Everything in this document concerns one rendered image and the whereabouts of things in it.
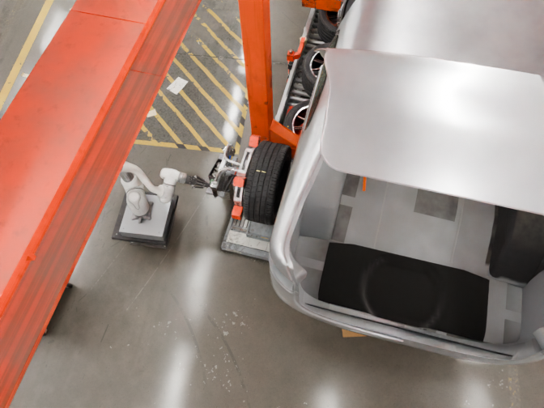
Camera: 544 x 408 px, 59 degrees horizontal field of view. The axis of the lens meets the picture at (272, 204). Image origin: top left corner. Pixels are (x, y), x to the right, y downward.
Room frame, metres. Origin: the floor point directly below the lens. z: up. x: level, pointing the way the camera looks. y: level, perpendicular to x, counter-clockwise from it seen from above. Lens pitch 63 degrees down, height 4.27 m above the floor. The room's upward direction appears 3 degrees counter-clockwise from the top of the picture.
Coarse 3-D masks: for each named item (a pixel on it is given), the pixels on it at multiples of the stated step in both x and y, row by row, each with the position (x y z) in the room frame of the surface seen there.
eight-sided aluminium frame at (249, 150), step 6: (246, 150) 2.10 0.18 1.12; (252, 150) 2.09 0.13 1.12; (246, 156) 2.06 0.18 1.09; (252, 156) 2.05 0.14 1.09; (240, 168) 1.93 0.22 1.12; (246, 168) 1.93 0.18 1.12; (240, 174) 1.89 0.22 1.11; (246, 174) 1.90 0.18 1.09; (240, 192) 1.79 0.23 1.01; (234, 198) 1.76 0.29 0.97; (240, 198) 1.75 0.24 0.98; (240, 204) 1.73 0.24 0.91
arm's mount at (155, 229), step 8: (152, 200) 2.08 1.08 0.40; (128, 208) 2.01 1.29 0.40; (152, 208) 2.00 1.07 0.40; (160, 208) 2.00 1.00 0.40; (168, 208) 1.99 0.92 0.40; (128, 216) 1.93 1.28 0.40; (152, 216) 1.92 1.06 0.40; (160, 216) 1.91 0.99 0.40; (168, 216) 1.93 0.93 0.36; (128, 224) 1.85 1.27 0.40; (136, 224) 1.85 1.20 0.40; (144, 224) 1.84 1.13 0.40; (152, 224) 1.84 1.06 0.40; (160, 224) 1.84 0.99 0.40; (168, 224) 1.88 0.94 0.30; (120, 232) 1.79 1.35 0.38; (128, 232) 1.77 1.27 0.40; (136, 232) 1.77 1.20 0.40; (144, 232) 1.77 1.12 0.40; (152, 232) 1.76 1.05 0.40; (160, 232) 1.76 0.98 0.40
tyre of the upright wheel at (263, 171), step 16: (272, 144) 2.14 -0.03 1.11; (256, 160) 1.96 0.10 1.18; (272, 160) 1.95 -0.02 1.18; (256, 176) 1.83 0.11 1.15; (272, 176) 1.82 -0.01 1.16; (256, 192) 1.74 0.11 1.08; (272, 192) 1.72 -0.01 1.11; (256, 208) 1.66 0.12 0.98; (272, 208) 1.64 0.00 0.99; (272, 224) 1.63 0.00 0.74
